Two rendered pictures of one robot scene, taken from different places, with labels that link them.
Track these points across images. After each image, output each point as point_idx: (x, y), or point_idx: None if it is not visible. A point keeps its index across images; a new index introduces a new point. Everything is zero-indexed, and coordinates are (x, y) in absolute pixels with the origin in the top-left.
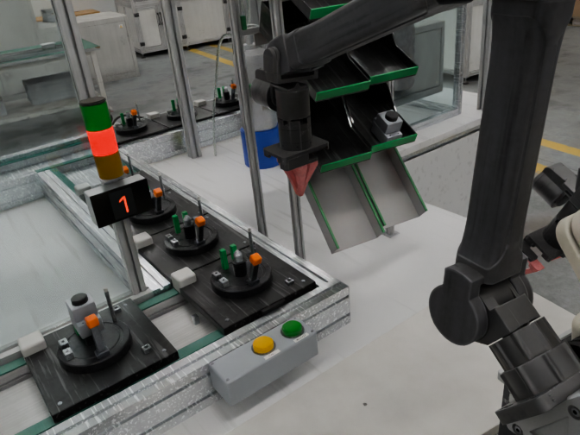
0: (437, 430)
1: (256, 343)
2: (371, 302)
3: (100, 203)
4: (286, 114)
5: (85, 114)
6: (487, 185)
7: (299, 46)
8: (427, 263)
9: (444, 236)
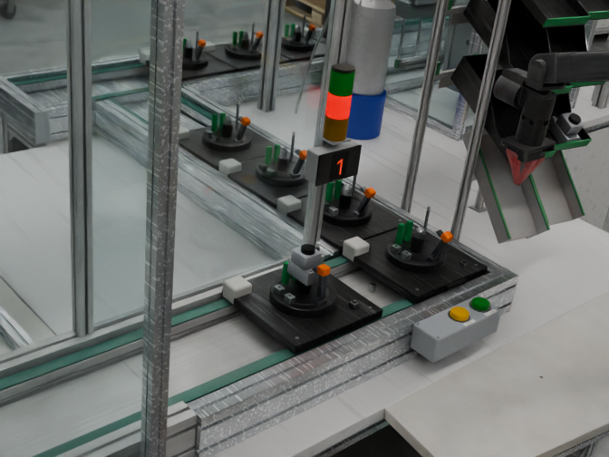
0: (606, 401)
1: (454, 311)
2: (525, 296)
3: (324, 162)
4: (535, 114)
5: (337, 79)
6: None
7: (572, 67)
8: (571, 268)
9: (582, 245)
